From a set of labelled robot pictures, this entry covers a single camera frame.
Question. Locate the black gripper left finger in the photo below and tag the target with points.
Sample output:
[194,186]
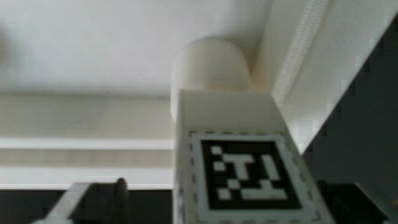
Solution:
[93,204]

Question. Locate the white leg with tag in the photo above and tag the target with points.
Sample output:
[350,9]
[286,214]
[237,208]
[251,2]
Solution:
[242,180]

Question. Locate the white square tabletop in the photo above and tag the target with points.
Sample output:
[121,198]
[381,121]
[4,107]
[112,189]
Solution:
[87,51]

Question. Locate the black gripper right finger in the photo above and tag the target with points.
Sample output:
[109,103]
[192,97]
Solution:
[357,204]

